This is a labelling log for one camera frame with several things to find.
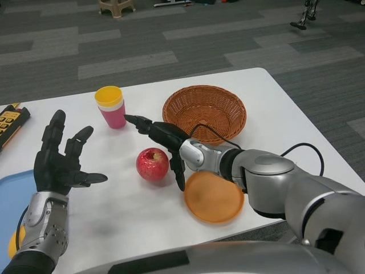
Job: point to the yellow lemon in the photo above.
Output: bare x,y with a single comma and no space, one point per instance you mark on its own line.
12,245

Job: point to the yellow plastic cup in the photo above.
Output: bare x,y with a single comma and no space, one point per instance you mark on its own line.
108,97

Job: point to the blue plastic tray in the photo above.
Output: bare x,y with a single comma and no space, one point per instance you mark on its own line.
12,197

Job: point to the pink plastic cup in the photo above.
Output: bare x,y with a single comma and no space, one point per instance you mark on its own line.
114,118

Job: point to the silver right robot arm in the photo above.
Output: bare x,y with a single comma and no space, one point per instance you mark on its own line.
271,182

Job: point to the brown wicker basket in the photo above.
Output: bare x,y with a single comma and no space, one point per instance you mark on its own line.
208,105

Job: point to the white plastic cup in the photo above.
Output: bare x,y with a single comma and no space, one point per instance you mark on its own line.
115,108

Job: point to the beige plastic stool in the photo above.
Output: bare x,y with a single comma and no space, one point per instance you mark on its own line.
114,7

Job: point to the silver humanoid robot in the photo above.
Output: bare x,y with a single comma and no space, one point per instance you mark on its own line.
303,17

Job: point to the red apple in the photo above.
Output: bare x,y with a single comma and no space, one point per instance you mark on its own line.
151,167

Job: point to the yellow black remote control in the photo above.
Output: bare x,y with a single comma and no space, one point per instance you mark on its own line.
12,122

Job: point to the silver robot chest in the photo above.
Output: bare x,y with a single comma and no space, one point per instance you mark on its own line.
228,258

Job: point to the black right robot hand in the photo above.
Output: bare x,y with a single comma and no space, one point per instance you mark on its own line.
165,134

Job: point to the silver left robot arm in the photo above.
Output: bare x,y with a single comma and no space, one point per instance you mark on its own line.
42,225

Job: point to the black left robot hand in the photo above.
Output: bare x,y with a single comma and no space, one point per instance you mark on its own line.
54,171

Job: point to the orange plastic plate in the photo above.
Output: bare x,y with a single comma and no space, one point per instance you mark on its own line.
214,202

